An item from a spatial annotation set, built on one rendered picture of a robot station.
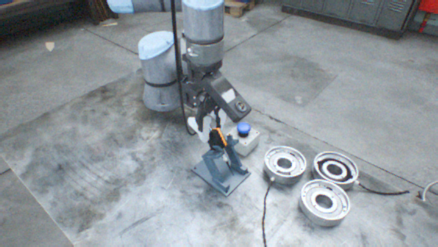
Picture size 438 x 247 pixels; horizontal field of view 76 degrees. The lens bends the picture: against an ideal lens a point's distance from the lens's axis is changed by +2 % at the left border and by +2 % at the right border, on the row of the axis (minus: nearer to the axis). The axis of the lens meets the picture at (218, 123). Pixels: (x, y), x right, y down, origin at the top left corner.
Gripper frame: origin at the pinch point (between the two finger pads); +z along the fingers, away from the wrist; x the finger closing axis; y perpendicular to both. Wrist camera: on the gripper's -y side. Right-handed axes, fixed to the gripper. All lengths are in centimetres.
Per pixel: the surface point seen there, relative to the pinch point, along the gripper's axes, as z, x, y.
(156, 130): 11.9, 1.1, 23.6
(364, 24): 84, -336, 63
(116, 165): 11.9, 17.5, 20.2
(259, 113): 92, -115, 59
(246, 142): 7.4, -9.7, -3.3
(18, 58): 93, -20, 302
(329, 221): 8.6, -3.7, -30.4
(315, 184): 8.9, -10.9, -23.5
